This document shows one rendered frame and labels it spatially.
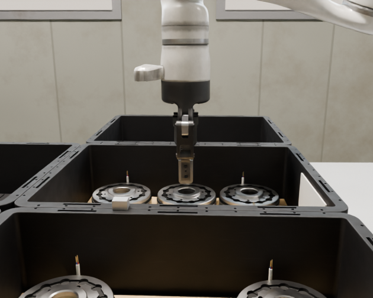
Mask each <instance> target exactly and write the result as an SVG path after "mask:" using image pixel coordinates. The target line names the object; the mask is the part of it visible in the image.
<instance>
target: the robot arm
mask: <svg viewBox="0 0 373 298"><path fill-rule="evenodd" d="M160 1H161V5H162V45H163V46H162V54H161V60H160V66H157V65H151V64H144V65H141V66H139V67H136V68H135V69H134V81H138V82H147V81H153V80H159V79H161V96H162V100H163V101H164V102H165V103H170V104H176V105H177V106H178V112H174V113H173V125H174V142H175V144H176V147H177V153H176V157H177V159H178V167H179V182H180V183H192V182H193V159H194V157H195V153H194V145H195V144H196V143H197V126H198V112H194V108H193V106H194V105H195V104H196V103H198V104H200V103H206V102H208V101H209V100H210V53H209V45H208V44H209V18H208V11H207V8H206V7H205V6H204V4H203V0H160ZM257 1H262V2H268V3H271V4H275V5H279V6H282V7H286V8H289V9H291V10H294V11H297V12H300V13H302V14H305V15H308V16H310V17H313V18H317V19H319V20H322V21H325V22H329V23H331V24H334V25H338V26H340V27H343V28H347V29H350V30H353V31H355V32H360V33H364V34H367V35H373V0H343V2H342V4H341V5H339V4H337V3H335V2H333V1H331V0H257ZM181 148H182V149H181Z"/></svg>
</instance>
